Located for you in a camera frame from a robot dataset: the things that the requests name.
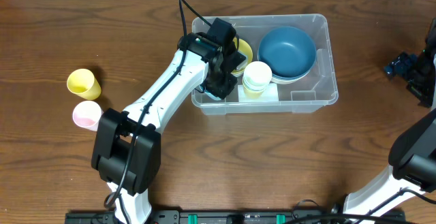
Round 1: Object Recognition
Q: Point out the clear plastic storage bin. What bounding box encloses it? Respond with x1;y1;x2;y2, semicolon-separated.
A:
191;14;339;115

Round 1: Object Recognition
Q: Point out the yellow small bowl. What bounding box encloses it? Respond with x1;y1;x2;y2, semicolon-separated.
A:
232;37;253;77

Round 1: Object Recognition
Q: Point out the pink plastic cup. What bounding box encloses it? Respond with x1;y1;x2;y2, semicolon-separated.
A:
72;101;103;131

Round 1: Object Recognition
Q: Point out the blue plastic cup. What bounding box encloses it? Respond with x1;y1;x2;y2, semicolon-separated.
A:
204;90;221;101

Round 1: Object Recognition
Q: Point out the yellow cup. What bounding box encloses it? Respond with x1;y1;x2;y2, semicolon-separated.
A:
67;69;102;100
243;86;266;99

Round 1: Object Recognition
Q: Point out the beige large bowl top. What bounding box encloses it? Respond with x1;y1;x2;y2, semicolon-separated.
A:
271;65;309;84

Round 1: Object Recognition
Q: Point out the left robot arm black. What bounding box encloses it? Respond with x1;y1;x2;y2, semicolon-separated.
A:
91;18;246;223

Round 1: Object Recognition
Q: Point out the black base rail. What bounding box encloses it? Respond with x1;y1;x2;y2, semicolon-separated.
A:
64;209;406;224

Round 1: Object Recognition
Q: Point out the cream plastic cup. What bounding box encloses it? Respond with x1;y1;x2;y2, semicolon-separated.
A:
243;61;273;86

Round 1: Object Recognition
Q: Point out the dark blue bowl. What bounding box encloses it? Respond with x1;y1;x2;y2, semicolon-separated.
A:
258;27;317;65
268;59;314;81

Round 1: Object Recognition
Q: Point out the green plastic cup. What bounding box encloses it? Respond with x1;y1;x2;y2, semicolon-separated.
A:
243;80;269;93

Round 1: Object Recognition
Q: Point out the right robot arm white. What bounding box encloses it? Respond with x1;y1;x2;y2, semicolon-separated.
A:
339;22;435;223

